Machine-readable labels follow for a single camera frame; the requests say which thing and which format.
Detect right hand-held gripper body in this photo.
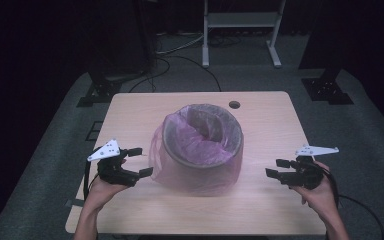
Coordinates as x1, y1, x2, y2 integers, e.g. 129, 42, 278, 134
279, 144, 340, 191

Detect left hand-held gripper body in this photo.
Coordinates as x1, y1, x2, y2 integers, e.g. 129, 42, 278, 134
87, 139, 141, 188

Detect green plastic bin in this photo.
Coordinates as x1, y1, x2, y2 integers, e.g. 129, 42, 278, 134
153, 103, 245, 196

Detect pink plastic bag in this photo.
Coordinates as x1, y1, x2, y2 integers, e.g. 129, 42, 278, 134
148, 103, 245, 198

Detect person's left hand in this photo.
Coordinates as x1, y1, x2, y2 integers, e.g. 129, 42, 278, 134
83, 176, 128, 211

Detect person's right hand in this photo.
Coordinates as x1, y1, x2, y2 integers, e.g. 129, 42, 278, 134
289, 162, 339, 219

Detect black tape strip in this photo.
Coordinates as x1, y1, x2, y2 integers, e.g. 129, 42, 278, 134
64, 198, 86, 208

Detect black stand base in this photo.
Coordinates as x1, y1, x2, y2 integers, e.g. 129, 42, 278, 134
76, 71, 123, 108
301, 66, 354, 106

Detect white metal stand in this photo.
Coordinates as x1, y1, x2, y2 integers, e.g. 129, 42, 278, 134
201, 0, 287, 69

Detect left hand-held gripper cable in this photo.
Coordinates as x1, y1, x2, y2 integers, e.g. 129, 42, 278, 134
83, 145, 103, 202

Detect hand-held gripper cable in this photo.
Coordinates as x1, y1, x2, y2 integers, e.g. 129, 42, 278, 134
83, 145, 103, 202
313, 163, 384, 240

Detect black floor frame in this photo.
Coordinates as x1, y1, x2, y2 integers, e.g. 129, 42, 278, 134
85, 120, 104, 142

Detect right hand-held gripper cable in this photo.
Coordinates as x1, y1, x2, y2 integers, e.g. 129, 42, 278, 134
313, 163, 384, 240

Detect black floor cable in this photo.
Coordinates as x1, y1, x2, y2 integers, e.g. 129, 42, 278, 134
128, 54, 223, 94

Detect grey floor cables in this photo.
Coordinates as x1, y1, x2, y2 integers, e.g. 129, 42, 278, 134
155, 31, 205, 56

